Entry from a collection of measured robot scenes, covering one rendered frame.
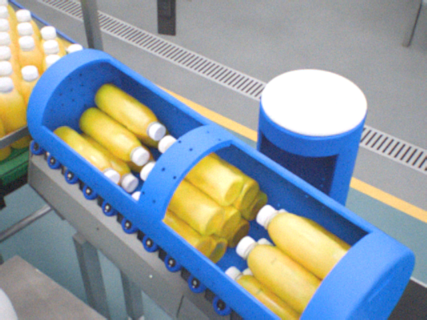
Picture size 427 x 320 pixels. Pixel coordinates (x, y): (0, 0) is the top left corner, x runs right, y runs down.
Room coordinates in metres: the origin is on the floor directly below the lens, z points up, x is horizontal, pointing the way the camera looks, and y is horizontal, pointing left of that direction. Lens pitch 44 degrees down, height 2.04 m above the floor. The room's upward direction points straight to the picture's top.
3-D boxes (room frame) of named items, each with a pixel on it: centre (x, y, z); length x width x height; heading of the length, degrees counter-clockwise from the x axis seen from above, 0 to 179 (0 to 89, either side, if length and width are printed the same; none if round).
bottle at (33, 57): (1.45, 0.51, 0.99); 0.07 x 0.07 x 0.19
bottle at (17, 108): (1.26, 0.53, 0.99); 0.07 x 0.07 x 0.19
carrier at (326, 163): (1.27, -0.28, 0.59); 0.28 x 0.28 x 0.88
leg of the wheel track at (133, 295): (1.24, 0.28, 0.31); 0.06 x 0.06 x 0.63; 45
